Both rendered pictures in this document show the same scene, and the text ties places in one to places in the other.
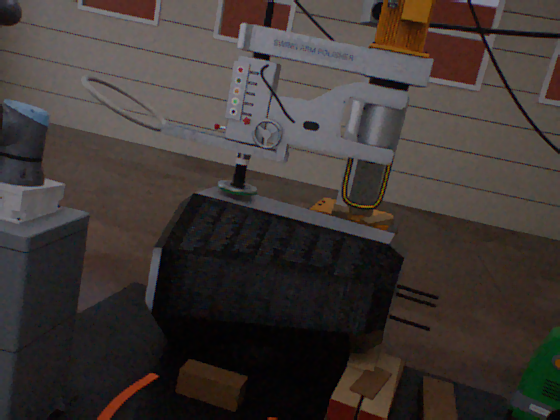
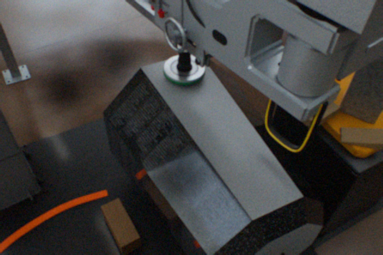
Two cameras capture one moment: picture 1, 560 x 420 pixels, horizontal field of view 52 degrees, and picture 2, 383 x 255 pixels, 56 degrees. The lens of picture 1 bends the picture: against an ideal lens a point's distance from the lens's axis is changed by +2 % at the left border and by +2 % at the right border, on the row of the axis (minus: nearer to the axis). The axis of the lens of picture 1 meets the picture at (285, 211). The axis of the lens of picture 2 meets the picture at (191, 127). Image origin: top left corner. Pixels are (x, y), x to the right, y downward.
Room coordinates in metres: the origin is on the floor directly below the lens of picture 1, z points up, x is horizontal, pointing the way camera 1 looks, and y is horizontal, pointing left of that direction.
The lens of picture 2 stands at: (1.97, -0.82, 2.10)
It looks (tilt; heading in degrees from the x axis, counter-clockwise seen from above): 48 degrees down; 45
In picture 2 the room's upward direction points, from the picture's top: 3 degrees clockwise
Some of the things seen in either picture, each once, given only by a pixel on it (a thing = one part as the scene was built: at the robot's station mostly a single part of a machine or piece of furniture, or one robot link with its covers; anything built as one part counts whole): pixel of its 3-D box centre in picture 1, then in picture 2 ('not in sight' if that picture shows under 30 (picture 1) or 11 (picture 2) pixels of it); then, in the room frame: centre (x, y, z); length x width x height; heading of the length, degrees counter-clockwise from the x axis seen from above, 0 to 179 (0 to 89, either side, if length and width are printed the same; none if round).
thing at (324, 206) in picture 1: (352, 213); (358, 108); (3.59, -0.43, 0.76); 0.49 x 0.49 x 0.05; 77
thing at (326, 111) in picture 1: (325, 122); (249, 32); (2.94, -0.11, 1.34); 0.74 x 0.23 x 0.49; 87
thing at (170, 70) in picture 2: (237, 186); (184, 68); (2.97, 0.28, 0.91); 0.21 x 0.21 x 0.01
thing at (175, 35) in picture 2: (267, 133); (181, 32); (2.85, 0.17, 1.23); 0.15 x 0.10 x 0.15; 87
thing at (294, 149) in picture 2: (365, 180); (290, 118); (2.94, -0.38, 1.09); 0.23 x 0.03 x 0.32; 87
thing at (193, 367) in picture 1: (211, 384); (121, 225); (2.40, 0.17, 0.07); 0.30 x 0.12 x 0.12; 79
